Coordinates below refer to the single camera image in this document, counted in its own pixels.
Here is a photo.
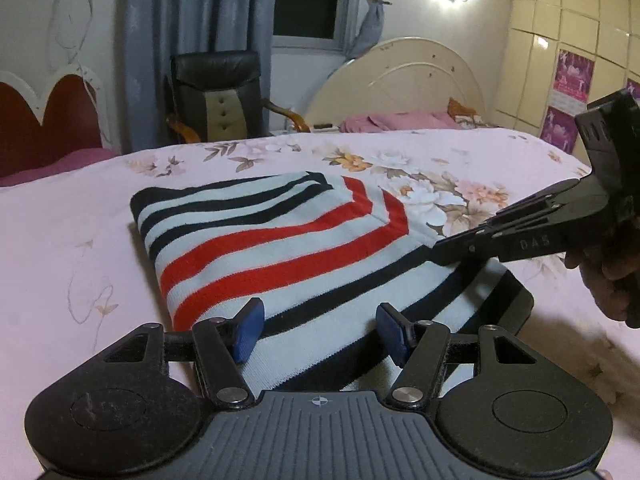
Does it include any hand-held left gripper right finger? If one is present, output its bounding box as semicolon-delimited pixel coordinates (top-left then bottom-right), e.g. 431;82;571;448
375;302;541;410

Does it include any black leather armchair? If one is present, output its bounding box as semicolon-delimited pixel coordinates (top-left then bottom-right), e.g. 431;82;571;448
165;50;307;144

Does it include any orange plush toy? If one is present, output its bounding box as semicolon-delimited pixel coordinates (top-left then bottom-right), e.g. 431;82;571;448
446;96;485;125

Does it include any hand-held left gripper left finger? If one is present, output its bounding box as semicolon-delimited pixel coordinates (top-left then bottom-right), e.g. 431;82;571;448
102;297;266;409

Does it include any dark pink pillow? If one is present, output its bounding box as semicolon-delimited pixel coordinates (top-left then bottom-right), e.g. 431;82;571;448
0;147;119;189

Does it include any window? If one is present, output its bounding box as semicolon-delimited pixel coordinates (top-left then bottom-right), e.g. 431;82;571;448
271;0;362;52

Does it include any person's right hand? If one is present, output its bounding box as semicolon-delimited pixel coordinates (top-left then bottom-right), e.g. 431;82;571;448
564;240;640;331

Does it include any cream headboard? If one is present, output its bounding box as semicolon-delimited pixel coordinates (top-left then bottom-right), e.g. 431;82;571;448
304;36;487;127

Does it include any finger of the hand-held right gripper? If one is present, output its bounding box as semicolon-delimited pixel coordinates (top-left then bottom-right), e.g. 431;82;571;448
480;178;593;236
432;225;506;267

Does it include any striped knit sweater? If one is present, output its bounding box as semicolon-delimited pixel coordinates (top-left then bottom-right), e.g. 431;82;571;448
130;171;535;393

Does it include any red white headboard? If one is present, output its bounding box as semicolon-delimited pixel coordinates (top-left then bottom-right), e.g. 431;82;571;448
0;64;117;177

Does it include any pink floral bed sheet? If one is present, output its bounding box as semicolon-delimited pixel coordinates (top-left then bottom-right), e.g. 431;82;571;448
0;127;640;480

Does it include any long grey-blue curtain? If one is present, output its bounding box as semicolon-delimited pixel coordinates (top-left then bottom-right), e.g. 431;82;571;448
114;0;275;155

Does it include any tied grey-blue curtain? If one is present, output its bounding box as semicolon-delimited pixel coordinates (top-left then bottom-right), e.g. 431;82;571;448
344;0;397;62

